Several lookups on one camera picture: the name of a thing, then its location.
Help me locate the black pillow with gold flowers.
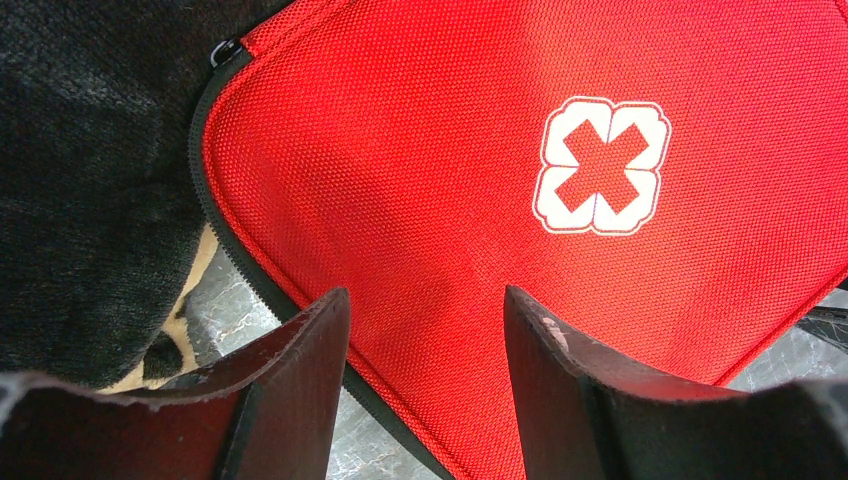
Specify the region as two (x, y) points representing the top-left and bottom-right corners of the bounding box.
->
(1, 1), (282, 393)

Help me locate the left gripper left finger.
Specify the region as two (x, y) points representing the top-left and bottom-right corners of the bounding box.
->
(158, 286), (351, 480)

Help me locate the red medicine kit case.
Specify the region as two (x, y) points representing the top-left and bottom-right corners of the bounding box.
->
(189, 1), (847, 479)

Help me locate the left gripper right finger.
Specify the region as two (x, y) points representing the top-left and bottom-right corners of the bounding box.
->
(504, 286), (744, 479)

